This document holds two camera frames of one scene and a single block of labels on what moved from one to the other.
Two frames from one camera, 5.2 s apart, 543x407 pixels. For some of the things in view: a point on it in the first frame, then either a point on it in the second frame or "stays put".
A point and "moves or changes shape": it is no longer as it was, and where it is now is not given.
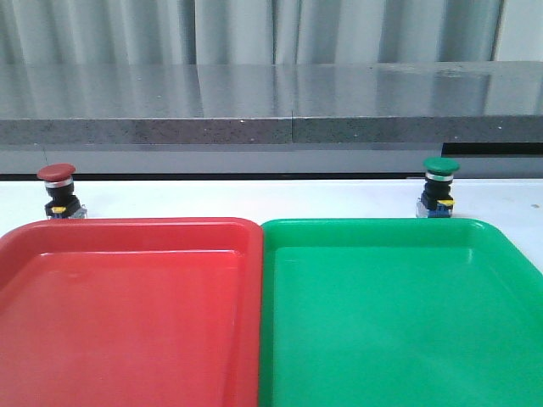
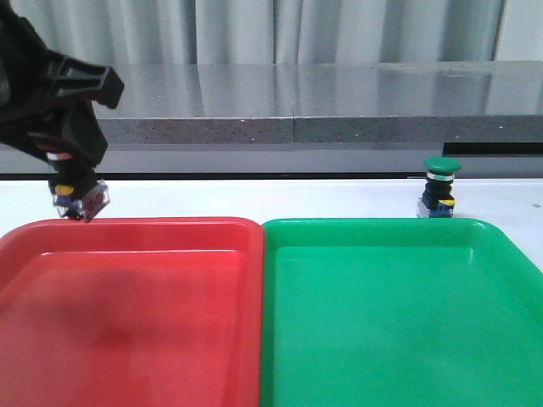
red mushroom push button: [58, 181] moves or changes shape
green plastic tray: [398, 312] stays put
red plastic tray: [131, 312] stays put
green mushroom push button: [436, 201] stays put
